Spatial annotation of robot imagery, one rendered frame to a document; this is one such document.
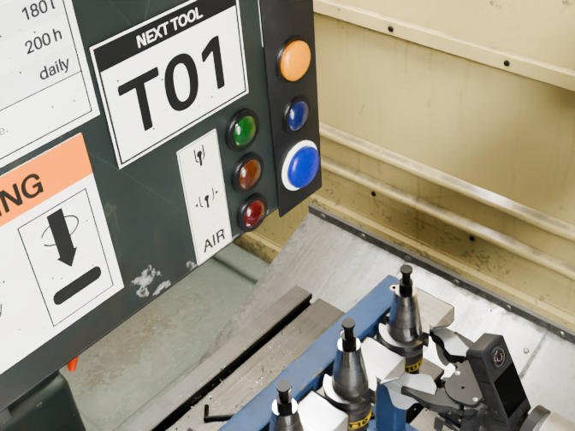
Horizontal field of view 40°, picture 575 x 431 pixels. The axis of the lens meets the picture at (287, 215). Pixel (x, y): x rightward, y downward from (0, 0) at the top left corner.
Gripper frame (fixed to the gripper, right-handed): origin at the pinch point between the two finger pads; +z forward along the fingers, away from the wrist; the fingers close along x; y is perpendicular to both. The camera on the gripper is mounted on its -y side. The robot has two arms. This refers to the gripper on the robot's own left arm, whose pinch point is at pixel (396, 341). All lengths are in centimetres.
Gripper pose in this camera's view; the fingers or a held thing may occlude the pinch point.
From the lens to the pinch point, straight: 103.2
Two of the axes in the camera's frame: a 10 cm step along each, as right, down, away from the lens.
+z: -7.4, -4.1, 5.3
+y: 0.4, 7.6, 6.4
